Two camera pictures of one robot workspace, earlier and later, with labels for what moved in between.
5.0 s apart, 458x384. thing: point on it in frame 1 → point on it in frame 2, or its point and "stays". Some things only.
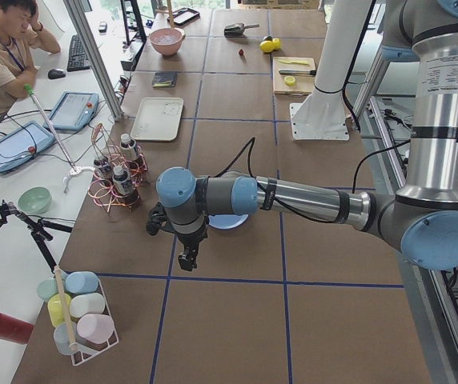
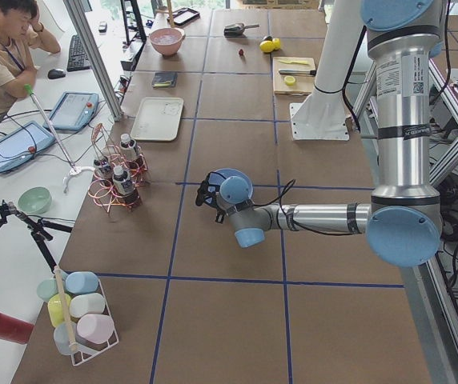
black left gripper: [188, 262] → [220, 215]
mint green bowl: [34, 200] stays
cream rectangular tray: [158, 118] stays
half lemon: [289, 80] stays
